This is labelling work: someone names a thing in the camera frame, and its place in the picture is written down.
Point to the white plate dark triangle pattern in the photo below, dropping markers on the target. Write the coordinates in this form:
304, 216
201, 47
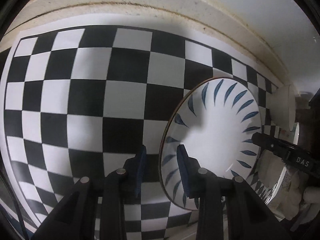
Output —
267, 180

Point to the person's right hand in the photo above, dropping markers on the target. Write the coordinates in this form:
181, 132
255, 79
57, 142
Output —
303, 197

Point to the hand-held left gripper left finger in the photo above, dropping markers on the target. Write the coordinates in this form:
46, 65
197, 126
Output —
141, 170

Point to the white bowl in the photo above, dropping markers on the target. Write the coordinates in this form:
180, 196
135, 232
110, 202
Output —
282, 105

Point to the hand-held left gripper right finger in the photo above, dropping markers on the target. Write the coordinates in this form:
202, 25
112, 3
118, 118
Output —
182, 170

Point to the black white checkered mat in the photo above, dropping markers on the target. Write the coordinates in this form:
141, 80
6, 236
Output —
87, 100

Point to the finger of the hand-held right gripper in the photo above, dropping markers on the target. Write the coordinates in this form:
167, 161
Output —
268, 145

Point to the white plate blue leaf pattern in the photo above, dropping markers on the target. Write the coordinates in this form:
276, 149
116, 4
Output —
217, 135

